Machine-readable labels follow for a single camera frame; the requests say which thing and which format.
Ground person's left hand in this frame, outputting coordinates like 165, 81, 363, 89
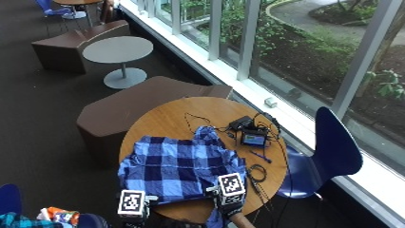
118, 194, 161, 228

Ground person's right hand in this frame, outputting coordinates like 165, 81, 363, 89
205, 185, 246, 220

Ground blue plaid cloth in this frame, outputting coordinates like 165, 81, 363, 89
116, 125, 249, 228

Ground white marker cube on right glove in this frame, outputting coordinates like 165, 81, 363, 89
216, 172, 248, 205

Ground white marker cube on glove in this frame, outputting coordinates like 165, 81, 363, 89
216, 172, 248, 205
116, 189, 148, 219

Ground blue pen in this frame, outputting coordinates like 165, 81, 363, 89
248, 149, 273, 164

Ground small black device with screen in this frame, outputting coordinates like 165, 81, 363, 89
240, 130, 268, 147

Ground white marker cube on left glove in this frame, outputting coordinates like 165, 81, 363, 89
116, 189, 148, 219

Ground black rectangular box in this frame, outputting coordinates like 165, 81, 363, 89
228, 115, 254, 131

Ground small white block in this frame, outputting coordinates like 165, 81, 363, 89
264, 97, 280, 109

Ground brown angular bench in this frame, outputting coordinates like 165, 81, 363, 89
30, 19, 132, 75
76, 75, 234, 169

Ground small dark block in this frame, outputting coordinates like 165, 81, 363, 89
288, 87, 304, 100

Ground orange and white packet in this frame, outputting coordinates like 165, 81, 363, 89
37, 206, 81, 228

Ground teal plaid cloth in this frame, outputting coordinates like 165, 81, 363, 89
0, 211, 45, 228

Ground dark blue rounded chair back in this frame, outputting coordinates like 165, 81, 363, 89
0, 183, 22, 217

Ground blue chair with thin legs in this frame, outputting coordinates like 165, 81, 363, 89
34, 0, 73, 37

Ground coiled black cable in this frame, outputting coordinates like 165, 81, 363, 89
246, 163, 268, 183

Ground thin black cable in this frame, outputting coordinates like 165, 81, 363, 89
184, 112, 232, 133

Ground tangled black cables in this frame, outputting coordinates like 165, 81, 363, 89
250, 111, 294, 228

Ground grey round pedestal table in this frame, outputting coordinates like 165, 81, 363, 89
81, 35, 154, 90

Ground round wooden table with pedestal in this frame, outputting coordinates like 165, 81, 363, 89
52, 0, 105, 28

